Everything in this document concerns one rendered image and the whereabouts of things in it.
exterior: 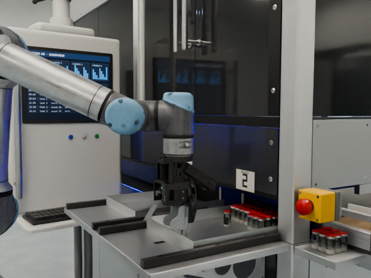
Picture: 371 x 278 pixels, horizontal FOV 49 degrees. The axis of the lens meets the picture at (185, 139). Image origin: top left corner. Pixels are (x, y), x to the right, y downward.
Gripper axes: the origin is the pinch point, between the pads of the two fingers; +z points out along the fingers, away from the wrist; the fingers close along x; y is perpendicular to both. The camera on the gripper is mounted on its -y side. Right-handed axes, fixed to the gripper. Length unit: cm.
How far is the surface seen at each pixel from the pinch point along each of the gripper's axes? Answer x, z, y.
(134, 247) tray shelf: -6.4, 3.6, 11.0
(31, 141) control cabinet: -87, -18, 21
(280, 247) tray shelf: 11.1, 4.1, -21.9
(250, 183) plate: -4.4, -9.8, -24.5
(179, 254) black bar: 8.1, 1.6, 6.5
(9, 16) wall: -544, -161, -36
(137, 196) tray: -53, 1, -11
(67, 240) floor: -296, 92, -47
